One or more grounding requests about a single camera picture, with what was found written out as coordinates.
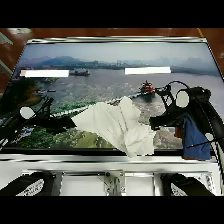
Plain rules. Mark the blue garment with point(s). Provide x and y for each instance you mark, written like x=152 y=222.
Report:
x=196 y=140

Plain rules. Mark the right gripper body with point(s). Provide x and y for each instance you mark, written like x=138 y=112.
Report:
x=165 y=120

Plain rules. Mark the silver frame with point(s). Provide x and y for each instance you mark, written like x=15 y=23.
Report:
x=110 y=165

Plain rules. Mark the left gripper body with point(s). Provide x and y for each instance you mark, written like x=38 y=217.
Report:
x=60 y=123

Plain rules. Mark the orange-brown garment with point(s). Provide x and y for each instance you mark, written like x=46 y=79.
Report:
x=179 y=131

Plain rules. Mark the white shirt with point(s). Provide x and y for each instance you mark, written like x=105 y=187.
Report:
x=116 y=126

